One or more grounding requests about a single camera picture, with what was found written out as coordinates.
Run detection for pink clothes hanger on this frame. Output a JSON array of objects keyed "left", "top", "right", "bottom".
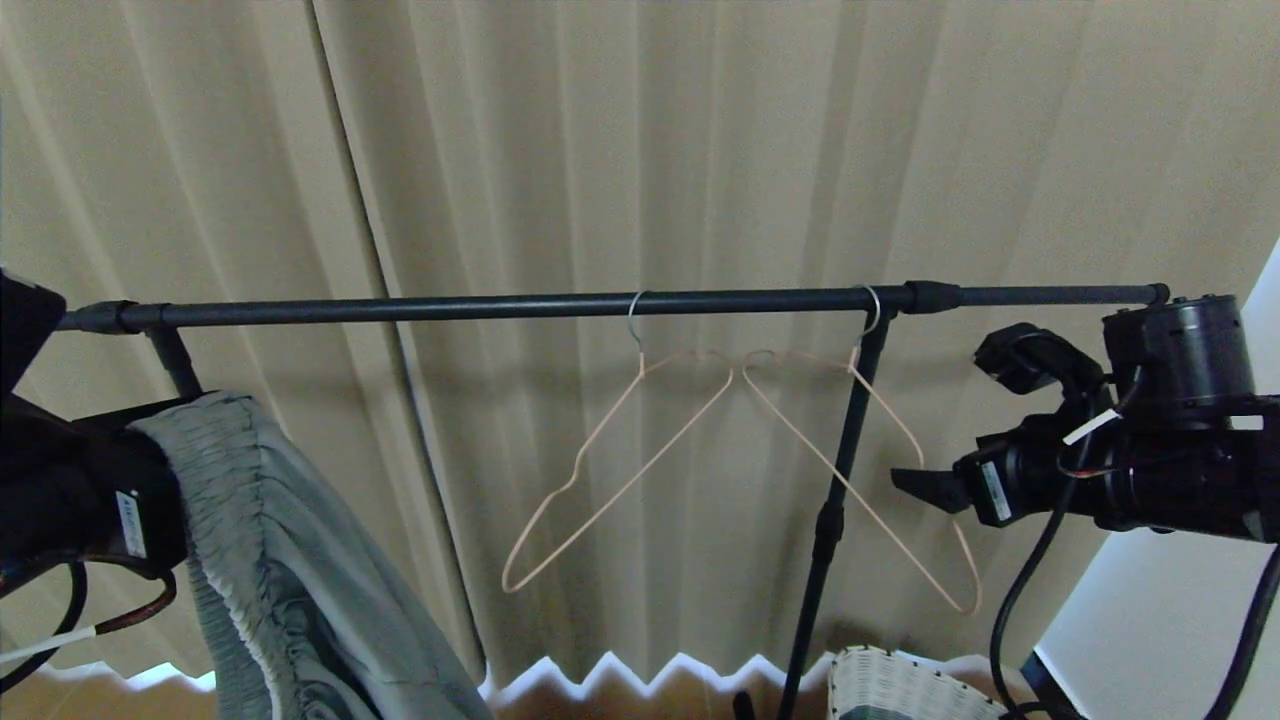
[
  {"left": 742, "top": 287, "right": 983, "bottom": 614},
  {"left": 502, "top": 290, "right": 736, "bottom": 593}
]

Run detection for pale grey shorts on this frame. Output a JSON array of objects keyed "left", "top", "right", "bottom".
[{"left": 130, "top": 392, "right": 491, "bottom": 720}]

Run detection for black clothes rack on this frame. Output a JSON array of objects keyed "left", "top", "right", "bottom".
[{"left": 60, "top": 282, "right": 1171, "bottom": 720}]

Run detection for white laundry basket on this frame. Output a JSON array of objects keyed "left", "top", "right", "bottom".
[{"left": 828, "top": 647, "right": 1011, "bottom": 720}]

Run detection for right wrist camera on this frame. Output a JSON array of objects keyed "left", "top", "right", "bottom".
[{"left": 975, "top": 322, "right": 1113, "bottom": 419}]

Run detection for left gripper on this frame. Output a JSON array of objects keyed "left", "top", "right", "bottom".
[{"left": 0, "top": 395, "right": 191, "bottom": 593}]

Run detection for beige curtain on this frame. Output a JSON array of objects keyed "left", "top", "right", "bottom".
[{"left": 0, "top": 0, "right": 1280, "bottom": 691}]

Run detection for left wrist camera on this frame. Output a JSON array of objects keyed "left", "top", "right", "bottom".
[{"left": 0, "top": 268, "right": 68, "bottom": 396}]

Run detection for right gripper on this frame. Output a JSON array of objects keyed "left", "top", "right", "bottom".
[{"left": 890, "top": 413, "right": 1133, "bottom": 528}]

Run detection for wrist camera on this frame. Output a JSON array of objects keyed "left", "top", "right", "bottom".
[
  {"left": 975, "top": 322, "right": 1113, "bottom": 419},
  {"left": 0, "top": 268, "right": 68, "bottom": 396}
]

